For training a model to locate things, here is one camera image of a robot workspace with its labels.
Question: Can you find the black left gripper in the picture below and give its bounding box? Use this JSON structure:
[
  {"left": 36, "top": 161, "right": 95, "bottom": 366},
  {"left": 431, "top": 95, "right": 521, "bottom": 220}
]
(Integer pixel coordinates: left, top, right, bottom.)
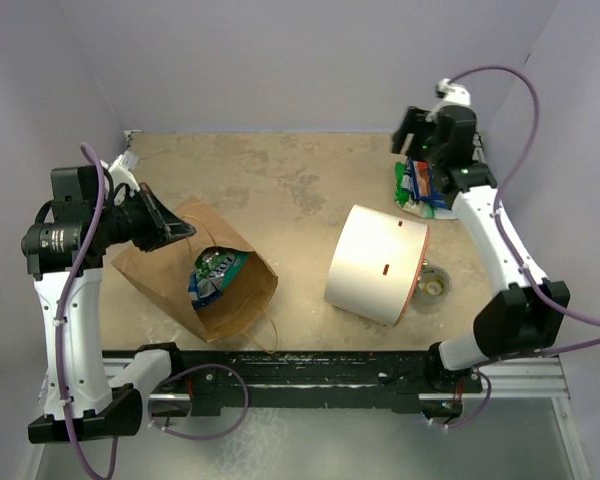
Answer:
[{"left": 94, "top": 182, "right": 196, "bottom": 253}]

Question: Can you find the brown paper bag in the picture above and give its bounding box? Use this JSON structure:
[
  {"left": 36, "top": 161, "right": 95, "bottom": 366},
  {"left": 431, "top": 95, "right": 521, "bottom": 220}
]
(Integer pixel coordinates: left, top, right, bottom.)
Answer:
[{"left": 113, "top": 196, "right": 278, "bottom": 343}]

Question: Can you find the dark blue kettle chips bag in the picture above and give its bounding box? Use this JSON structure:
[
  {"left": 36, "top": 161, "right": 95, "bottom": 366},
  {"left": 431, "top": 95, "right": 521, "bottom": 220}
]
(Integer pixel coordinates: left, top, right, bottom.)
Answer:
[{"left": 401, "top": 159, "right": 447, "bottom": 209}]

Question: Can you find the green foxs candy packet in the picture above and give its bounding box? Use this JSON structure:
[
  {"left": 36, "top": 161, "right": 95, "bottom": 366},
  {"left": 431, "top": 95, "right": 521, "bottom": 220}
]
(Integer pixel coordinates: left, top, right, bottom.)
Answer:
[{"left": 191, "top": 247, "right": 248, "bottom": 291}]

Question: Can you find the blue white snack packet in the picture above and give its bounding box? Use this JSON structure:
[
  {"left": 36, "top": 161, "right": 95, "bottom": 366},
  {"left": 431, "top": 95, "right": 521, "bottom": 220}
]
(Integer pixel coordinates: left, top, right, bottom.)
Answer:
[{"left": 188, "top": 272, "right": 222, "bottom": 310}]

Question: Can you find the green yellow snack bag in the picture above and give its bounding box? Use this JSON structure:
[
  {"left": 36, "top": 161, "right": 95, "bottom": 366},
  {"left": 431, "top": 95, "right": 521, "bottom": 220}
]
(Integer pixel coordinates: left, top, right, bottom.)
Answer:
[{"left": 394, "top": 158, "right": 456, "bottom": 220}]

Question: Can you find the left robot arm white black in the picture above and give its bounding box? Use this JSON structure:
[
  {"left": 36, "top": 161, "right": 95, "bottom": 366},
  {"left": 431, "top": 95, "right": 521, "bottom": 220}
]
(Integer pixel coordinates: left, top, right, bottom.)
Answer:
[{"left": 21, "top": 166, "right": 196, "bottom": 444}]

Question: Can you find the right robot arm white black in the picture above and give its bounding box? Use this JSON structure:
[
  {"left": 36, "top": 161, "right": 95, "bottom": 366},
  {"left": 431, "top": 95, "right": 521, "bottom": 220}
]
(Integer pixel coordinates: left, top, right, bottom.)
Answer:
[{"left": 391, "top": 105, "right": 570, "bottom": 391}]

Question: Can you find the white cylindrical toy drum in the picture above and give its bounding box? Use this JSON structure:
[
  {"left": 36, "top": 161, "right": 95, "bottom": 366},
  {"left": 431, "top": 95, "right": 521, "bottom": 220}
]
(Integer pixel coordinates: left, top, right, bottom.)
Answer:
[{"left": 324, "top": 205, "right": 430, "bottom": 326}]

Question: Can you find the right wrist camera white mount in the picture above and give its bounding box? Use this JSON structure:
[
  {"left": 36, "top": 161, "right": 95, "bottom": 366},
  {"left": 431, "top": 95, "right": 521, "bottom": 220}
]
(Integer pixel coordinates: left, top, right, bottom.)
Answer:
[{"left": 426, "top": 78, "right": 471, "bottom": 122}]

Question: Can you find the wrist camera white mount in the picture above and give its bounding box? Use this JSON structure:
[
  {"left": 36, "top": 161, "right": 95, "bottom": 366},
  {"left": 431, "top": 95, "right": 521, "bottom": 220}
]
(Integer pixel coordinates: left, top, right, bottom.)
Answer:
[
  {"left": 426, "top": 78, "right": 471, "bottom": 122},
  {"left": 106, "top": 150, "right": 140, "bottom": 192}
]

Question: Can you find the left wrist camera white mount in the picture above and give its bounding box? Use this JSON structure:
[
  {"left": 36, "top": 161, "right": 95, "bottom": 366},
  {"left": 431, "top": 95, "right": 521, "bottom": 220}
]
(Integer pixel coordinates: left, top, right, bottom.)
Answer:
[{"left": 106, "top": 150, "right": 140, "bottom": 192}]

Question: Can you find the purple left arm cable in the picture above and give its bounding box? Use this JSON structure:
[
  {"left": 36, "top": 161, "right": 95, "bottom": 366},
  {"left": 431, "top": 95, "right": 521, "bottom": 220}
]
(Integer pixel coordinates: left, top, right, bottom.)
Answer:
[{"left": 54, "top": 142, "right": 251, "bottom": 480}]

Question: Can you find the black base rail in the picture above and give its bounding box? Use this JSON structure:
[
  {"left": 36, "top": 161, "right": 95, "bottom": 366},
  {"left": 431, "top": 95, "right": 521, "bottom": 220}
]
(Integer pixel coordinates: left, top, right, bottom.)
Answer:
[{"left": 150, "top": 350, "right": 483, "bottom": 417}]

